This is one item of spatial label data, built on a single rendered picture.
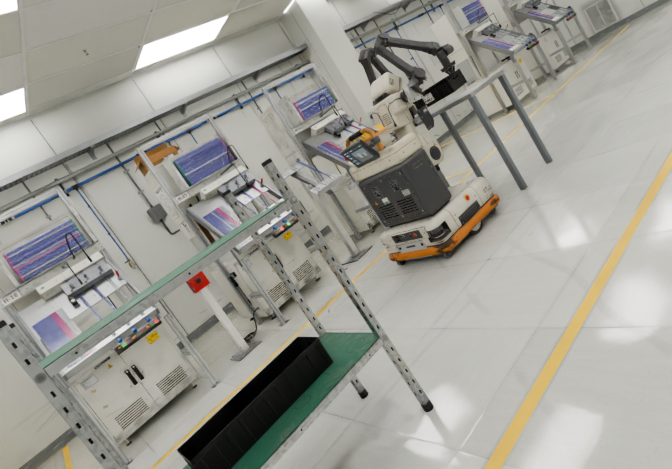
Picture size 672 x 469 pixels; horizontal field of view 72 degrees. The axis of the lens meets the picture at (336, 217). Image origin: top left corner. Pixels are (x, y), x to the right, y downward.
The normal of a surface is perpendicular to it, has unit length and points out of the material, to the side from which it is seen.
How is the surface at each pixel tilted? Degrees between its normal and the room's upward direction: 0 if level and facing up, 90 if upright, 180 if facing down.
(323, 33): 90
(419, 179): 90
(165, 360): 90
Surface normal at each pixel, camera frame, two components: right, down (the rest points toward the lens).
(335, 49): 0.52, -0.21
